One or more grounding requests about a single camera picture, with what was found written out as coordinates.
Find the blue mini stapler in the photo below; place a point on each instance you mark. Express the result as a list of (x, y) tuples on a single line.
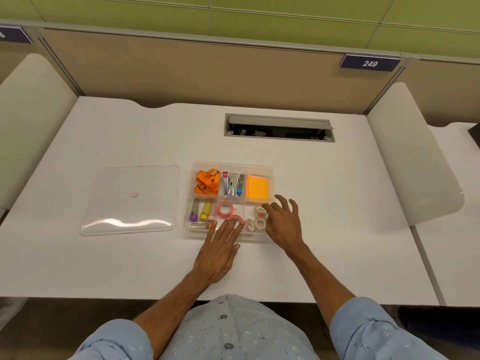
[(240, 185)]

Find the pink tape roll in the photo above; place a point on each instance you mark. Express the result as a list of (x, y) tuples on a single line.
[(219, 209), (240, 217)]

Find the person's left little finger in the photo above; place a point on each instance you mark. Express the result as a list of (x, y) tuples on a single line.
[(211, 230)]

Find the person's right forearm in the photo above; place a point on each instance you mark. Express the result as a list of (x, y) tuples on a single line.
[(322, 284)]

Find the orange sticky note pad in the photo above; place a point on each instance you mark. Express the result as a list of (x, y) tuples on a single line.
[(257, 187)]

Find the white desk side divider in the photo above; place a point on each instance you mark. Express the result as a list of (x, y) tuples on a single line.
[(412, 157), (30, 119)]

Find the pink highlighter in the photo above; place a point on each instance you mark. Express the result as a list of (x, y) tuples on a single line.
[(212, 217)]

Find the person's right middle finger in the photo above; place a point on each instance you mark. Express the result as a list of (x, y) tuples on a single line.
[(294, 208)]

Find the clear plastic tray lid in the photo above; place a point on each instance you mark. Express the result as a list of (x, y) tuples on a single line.
[(129, 200)]

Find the person's right hand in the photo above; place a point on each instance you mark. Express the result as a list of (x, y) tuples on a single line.
[(285, 228)]

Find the purple highlighter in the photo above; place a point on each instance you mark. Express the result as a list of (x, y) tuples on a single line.
[(194, 211)]

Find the clear plastic organizer tray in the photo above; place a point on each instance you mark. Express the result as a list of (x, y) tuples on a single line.
[(240, 206)]

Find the person's left hand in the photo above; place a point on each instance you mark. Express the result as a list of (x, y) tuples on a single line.
[(213, 258)]

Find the light blue patterned shirt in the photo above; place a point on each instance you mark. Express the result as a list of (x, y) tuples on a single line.
[(243, 329)]

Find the person's right thumb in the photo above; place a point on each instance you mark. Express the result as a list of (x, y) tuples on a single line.
[(269, 207)]

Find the person's left forearm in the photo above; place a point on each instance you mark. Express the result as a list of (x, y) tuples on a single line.
[(170, 311)]

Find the beige desk partition panel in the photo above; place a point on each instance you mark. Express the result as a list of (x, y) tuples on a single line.
[(210, 74)]

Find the pink mini stapler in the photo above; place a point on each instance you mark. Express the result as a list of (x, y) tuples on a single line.
[(225, 181)]

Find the dark blue number plate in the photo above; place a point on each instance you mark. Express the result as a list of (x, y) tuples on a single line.
[(15, 35), (370, 63)]

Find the yellow highlighter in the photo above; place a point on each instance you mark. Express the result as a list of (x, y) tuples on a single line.
[(206, 210)]

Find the person's left middle finger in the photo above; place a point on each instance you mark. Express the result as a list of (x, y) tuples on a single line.
[(229, 227)]

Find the white tape roll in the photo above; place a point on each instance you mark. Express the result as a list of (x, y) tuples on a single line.
[(260, 211), (249, 225), (260, 223)]

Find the person's left thumb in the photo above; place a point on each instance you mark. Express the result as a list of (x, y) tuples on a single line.
[(235, 250)]

